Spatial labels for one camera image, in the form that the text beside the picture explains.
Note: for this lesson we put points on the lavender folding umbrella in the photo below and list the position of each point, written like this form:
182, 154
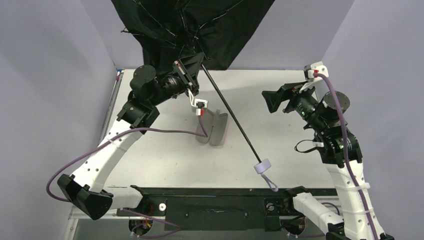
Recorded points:
170, 29

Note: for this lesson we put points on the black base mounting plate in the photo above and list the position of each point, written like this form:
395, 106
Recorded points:
221, 209

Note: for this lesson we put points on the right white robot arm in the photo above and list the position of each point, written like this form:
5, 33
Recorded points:
341, 155

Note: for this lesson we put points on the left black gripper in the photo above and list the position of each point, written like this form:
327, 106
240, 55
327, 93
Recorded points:
184, 76

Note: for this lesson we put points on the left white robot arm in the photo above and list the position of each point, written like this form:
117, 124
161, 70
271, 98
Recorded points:
85, 187

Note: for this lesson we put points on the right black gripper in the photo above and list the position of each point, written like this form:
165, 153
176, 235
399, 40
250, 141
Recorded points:
289, 98

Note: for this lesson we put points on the pink umbrella case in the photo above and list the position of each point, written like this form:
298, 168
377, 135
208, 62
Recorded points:
215, 124

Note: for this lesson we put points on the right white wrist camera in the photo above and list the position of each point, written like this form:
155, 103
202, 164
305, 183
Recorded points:
313, 75

